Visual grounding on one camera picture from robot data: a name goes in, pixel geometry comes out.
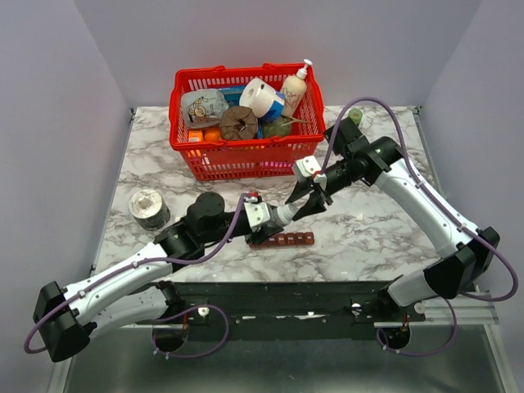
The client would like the green round vegetable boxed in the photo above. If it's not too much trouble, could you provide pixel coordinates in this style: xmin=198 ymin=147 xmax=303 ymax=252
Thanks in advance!
xmin=262 ymin=116 xmax=292 ymax=138

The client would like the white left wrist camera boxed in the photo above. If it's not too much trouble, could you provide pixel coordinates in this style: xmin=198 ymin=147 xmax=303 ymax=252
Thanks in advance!
xmin=244 ymin=201 xmax=271 ymax=231

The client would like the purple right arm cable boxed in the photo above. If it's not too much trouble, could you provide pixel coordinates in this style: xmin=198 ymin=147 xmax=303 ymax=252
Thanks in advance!
xmin=318 ymin=96 xmax=517 ymax=356

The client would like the grey cartoon snack bag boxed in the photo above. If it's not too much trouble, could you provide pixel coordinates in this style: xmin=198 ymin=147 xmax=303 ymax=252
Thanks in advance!
xmin=180 ymin=88 xmax=229 ymax=129

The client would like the white-capped pill bottle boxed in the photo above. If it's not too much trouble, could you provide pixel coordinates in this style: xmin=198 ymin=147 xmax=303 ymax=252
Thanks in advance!
xmin=270 ymin=203 xmax=299 ymax=228

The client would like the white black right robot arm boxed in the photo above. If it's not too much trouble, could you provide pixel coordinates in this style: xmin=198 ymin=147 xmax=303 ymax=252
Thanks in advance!
xmin=288 ymin=120 xmax=500 ymax=321

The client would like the cream pump lotion bottle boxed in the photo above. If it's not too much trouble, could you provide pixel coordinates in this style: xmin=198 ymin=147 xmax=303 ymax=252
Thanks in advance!
xmin=280 ymin=59 xmax=313 ymax=118

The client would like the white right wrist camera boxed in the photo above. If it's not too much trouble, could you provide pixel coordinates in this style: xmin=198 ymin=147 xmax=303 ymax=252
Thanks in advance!
xmin=292 ymin=156 xmax=327 ymax=184

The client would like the orange fruit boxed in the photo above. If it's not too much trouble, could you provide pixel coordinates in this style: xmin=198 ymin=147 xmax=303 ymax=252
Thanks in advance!
xmin=203 ymin=126 xmax=221 ymax=142

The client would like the red plastic shopping basket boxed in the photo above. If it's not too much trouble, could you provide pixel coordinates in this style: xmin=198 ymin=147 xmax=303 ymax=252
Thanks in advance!
xmin=169 ymin=60 xmax=325 ymax=181

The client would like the green cylindrical can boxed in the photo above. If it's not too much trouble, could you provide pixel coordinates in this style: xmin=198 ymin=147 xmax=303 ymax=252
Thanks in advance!
xmin=348 ymin=108 xmax=363 ymax=126

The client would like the blue package in basket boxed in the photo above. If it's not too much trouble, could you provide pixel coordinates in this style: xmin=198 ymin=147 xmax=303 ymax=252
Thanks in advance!
xmin=220 ymin=85 xmax=246 ymax=106

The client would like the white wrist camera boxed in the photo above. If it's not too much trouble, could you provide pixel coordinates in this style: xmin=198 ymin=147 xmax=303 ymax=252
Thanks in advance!
xmin=292 ymin=156 xmax=327 ymax=184
xmin=244 ymin=201 xmax=271 ymax=231

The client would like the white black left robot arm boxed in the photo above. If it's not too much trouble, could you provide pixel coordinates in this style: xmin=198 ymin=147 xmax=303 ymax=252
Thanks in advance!
xmin=24 ymin=192 xmax=297 ymax=363

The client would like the red weekly pill organizer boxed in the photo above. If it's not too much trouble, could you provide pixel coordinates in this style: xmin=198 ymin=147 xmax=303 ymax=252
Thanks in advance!
xmin=250 ymin=232 xmax=315 ymax=248

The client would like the white toilet paper roll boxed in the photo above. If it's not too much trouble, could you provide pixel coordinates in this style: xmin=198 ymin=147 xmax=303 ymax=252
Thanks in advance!
xmin=239 ymin=78 xmax=276 ymax=118

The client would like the orange small box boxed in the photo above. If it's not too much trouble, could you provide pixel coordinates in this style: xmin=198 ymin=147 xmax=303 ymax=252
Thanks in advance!
xmin=187 ymin=129 xmax=204 ymax=142

